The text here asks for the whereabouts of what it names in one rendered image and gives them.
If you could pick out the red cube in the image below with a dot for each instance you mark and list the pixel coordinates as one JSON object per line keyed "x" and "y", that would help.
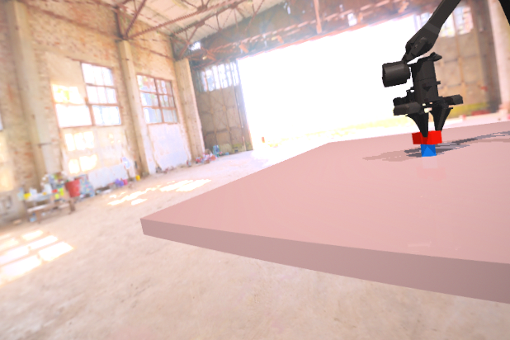
{"x": 417, "y": 138}
{"x": 433, "y": 137}

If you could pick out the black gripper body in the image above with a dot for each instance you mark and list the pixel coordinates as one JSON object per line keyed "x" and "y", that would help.
{"x": 425, "y": 91}

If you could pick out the blue cube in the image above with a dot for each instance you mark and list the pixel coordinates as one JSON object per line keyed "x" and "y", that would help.
{"x": 428, "y": 150}

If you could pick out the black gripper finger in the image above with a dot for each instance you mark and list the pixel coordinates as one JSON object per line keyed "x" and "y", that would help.
{"x": 421, "y": 120}
{"x": 439, "y": 117}

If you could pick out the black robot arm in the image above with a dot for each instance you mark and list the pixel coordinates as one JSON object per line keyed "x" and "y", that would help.
{"x": 398, "y": 72}

